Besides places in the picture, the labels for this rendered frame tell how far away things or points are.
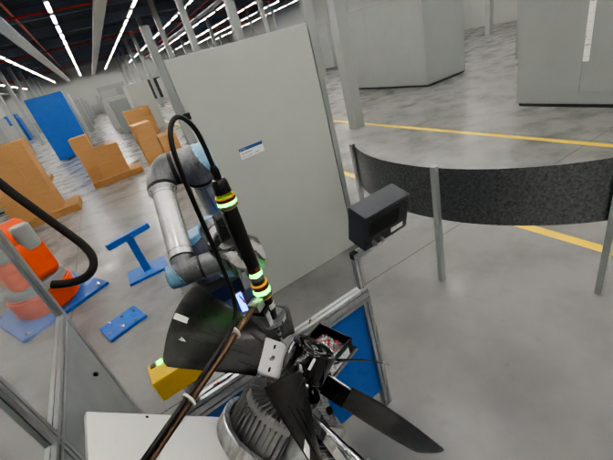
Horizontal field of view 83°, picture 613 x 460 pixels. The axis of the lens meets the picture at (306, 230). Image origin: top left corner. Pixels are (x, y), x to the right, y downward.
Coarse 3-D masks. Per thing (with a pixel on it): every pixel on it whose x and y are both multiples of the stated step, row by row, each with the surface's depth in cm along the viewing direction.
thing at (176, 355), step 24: (192, 288) 87; (192, 312) 81; (216, 312) 85; (168, 336) 74; (192, 336) 77; (216, 336) 80; (240, 336) 84; (264, 336) 87; (168, 360) 71; (192, 360) 74; (240, 360) 81
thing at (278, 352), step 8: (272, 344) 88; (280, 344) 89; (264, 352) 86; (272, 352) 87; (280, 352) 88; (264, 360) 85; (280, 360) 87; (264, 368) 84; (272, 368) 85; (280, 368) 86; (272, 376) 84
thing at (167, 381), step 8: (160, 368) 118; (168, 368) 117; (176, 368) 116; (152, 376) 115; (160, 376) 115; (168, 376) 115; (176, 376) 116; (184, 376) 118; (192, 376) 120; (152, 384) 113; (160, 384) 114; (168, 384) 116; (176, 384) 117; (184, 384) 119; (160, 392) 115; (168, 392) 116; (176, 392) 118
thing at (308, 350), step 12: (300, 336) 91; (288, 348) 89; (300, 348) 85; (312, 348) 88; (324, 348) 93; (288, 360) 86; (300, 360) 84; (324, 360) 84; (288, 372) 85; (312, 372) 83; (324, 372) 85; (312, 384) 84; (312, 396) 87
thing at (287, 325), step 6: (276, 306) 121; (282, 306) 121; (288, 312) 114; (252, 318) 112; (288, 318) 110; (258, 324) 108; (282, 324) 106; (288, 324) 106; (264, 330) 105; (270, 330) 104; (282, 330) 103; (288, 330) 102; (294, 330) 102; (270, 336) 102; (276, 336) 101; (282, 336) 100
